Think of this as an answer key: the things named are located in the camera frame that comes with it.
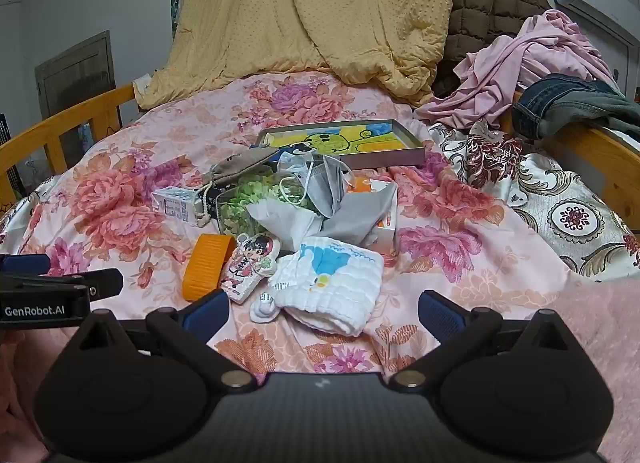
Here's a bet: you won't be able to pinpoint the grey tray box cartoon lining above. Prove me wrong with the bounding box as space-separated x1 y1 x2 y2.
252 119 426 171

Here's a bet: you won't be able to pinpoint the green patterned wall poster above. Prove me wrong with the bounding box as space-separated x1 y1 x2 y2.
170 0 187 38

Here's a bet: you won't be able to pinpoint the black plastic crate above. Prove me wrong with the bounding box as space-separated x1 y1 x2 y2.
0 113 26 198

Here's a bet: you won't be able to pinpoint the white milk carton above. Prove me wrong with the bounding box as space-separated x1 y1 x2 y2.
151 186 211 226

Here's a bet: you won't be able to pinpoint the white towel blue print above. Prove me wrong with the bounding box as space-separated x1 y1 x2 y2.
268 237 385 339

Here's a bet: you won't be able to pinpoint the bag of green pieces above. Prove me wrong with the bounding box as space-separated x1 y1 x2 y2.
216 178 321 239

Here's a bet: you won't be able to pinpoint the wooden bed frame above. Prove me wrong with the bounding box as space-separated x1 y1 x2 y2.
0 83 640 233

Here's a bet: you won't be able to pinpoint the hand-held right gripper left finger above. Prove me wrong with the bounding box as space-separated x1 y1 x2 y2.
65 289 257 390

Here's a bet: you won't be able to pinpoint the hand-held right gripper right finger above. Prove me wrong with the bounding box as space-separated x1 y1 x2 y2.
389 289 581 390

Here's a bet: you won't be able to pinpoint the small white sock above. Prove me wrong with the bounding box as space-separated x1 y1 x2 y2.
250 291 281 325

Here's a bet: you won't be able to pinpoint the white gold brocade cloth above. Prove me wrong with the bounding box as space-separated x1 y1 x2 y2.
427 120 640 284

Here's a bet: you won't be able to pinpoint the cartoon figure plush pillow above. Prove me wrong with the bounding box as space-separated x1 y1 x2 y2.
220 233 281 304

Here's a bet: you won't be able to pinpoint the grey cloth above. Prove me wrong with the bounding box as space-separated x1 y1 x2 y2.
320 187 399 249

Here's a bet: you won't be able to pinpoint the orange white cardboard box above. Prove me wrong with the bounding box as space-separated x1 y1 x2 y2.
345 178 401 256

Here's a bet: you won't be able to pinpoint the blue jeans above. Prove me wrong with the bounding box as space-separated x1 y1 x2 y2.
512 74 640 141

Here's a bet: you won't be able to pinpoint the grey face mask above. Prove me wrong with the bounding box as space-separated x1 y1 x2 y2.
277 150 353 218

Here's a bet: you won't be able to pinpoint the pink garment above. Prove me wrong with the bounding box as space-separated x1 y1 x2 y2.
414 9 618 130

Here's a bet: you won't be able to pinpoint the pink floral bedsheet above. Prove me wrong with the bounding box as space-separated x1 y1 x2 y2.
0 72 576 379

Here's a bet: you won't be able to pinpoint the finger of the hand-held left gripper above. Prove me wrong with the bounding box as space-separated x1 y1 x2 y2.
0 268 124 301
0 253 52 275

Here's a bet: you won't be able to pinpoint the pink fuzzy blanket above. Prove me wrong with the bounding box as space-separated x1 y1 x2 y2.
0 280 640 463

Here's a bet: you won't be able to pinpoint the burlap drawstring pouch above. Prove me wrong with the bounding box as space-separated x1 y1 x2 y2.
197 145 281 228

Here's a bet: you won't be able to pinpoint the grey wall door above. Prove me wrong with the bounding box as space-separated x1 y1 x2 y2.
35 30 123 136

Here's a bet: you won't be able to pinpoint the yellow quilt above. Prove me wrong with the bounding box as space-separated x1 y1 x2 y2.
136 0 453 111

